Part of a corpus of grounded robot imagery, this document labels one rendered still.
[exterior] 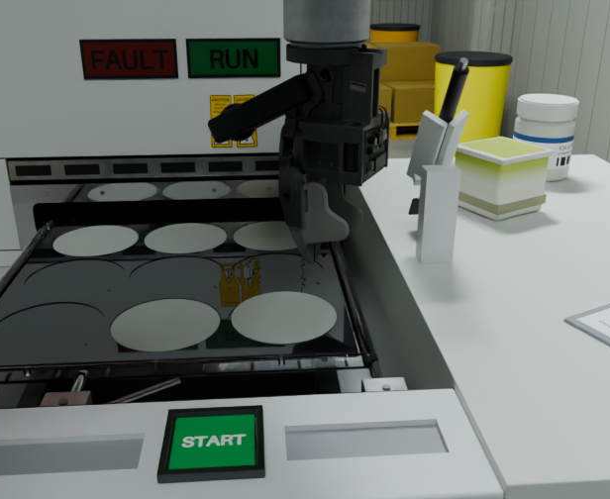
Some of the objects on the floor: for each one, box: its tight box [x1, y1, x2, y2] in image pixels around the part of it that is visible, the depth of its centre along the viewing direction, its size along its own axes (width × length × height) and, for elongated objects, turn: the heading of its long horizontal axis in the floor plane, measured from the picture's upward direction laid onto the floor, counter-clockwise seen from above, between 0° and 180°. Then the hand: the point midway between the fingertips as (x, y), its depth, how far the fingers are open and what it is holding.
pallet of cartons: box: [362, 42, 441, 141], centre depth 523 cm, size 77×108×64 cm
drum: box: [369, 23, 421, 43], centre depth 615 cm, size 45×45×72 cm
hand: (305, 249), depth 68 cm, fingers closed
